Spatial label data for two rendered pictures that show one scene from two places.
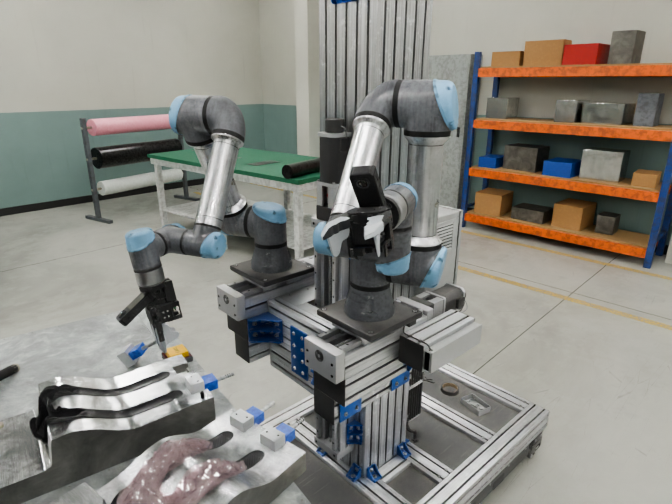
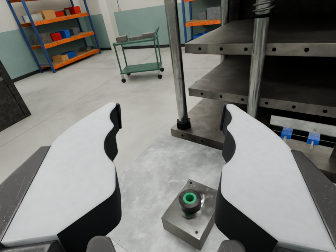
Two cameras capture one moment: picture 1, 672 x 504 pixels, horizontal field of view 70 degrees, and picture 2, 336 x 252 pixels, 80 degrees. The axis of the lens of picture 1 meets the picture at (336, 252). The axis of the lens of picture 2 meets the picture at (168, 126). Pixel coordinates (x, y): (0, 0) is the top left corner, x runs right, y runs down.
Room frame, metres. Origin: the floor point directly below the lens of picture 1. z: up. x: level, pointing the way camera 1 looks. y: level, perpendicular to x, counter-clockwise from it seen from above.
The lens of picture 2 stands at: (0.83, -0.05, 1.51)
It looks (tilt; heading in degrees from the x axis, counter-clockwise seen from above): 32 degrees down; 165
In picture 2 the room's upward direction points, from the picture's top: 9 degrees counter-clockwise
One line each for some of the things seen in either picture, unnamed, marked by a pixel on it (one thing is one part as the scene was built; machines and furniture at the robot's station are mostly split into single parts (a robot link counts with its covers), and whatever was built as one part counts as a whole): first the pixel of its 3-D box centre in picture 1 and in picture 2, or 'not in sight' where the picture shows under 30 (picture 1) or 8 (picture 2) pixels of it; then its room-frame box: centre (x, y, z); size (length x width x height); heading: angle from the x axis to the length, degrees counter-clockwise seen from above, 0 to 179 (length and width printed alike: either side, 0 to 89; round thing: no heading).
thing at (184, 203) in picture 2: not in sight; (190, 201); (0.39, 0.11, 0.89); 0.08 x 0.08 x 0.04
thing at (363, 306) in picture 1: (369, 294); not in sight; (1.30, -0.10, 1.09); 0.15 x 0.15 x 0.10
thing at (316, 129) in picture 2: not in sight; (306, 112); (0.13, 0.94, 0.87); 0.50 x 0.27 x 0.17; 125
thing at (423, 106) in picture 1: (422, 189); not in sight; (1.25, -0.23, 1.41); 0.15 x 0.12 x 0.55; 68
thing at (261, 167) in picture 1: (254, 194); not in sight; (5.21, 0.89, 0.51); 2.40 x 1.13 x 1.02; 50
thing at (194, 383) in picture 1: (211, 381); not in sight; (1.15, 0.34, 0.89); 0.13 x 0.05 x 0.05; 125
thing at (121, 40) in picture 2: not in sight; (140, 55); (-3.79, 0.83, 0.50); 0.98 x 0.55 x 1.01; 66
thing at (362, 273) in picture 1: (373, 257); not in sight; (1.29, -0.11, 1.20); 0.13 x 0.12 x 0.14; 68
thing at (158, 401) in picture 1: (107, 396); not in sight; (1.04, 0.58, 0.92); 0.35 x 0.16 x 0.09; 125
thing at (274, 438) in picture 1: (286, 432); not in sight; (0.99, 0.12, 0.86); 0.13 x 0.05 x 0.05; 143
